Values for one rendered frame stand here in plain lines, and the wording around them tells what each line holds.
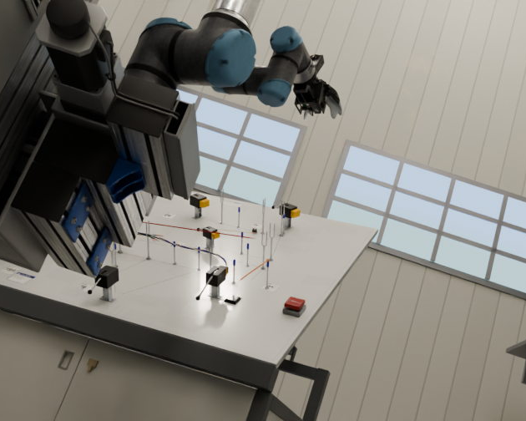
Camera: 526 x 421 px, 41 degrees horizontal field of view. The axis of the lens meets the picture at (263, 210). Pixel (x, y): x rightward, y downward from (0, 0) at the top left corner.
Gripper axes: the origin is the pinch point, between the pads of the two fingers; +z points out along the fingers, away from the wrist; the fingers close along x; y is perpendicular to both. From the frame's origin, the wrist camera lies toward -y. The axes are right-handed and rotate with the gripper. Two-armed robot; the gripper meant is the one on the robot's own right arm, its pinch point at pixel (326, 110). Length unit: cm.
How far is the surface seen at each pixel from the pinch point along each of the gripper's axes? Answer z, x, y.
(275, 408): 27, -8, 80
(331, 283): 50, -7, 34
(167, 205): 62, -88, 0
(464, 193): 360, -24, -170
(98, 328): 8, -60, 69
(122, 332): 9, -52, 69
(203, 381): 17, -26, 78
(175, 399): 16, -33, 84
